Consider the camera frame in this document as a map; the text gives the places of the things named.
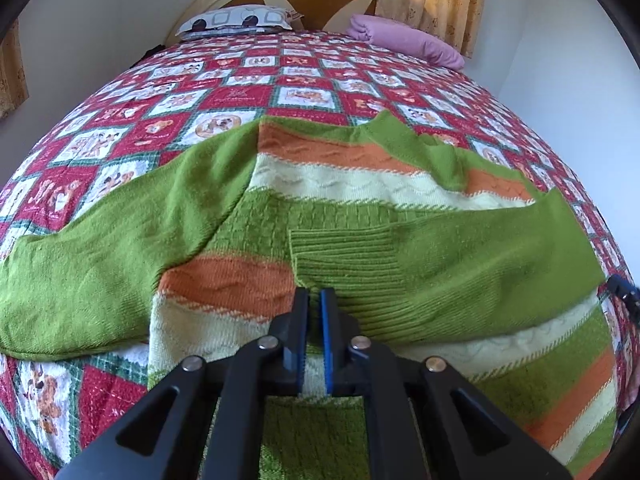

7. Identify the green orange striped sweater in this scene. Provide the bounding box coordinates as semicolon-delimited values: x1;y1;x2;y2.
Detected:
1;112;617;479

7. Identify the red patchwork bear bedspread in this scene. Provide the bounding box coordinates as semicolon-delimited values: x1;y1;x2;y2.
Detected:
0;28;639;480

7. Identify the orange side window curtain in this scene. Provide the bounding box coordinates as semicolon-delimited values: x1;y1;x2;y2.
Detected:
0;21;29;119

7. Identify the white black patterned pillow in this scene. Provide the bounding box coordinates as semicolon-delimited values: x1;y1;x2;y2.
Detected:
176;4;303;36

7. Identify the pink folded blanket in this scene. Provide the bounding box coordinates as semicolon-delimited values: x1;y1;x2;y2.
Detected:
346;14;465;70

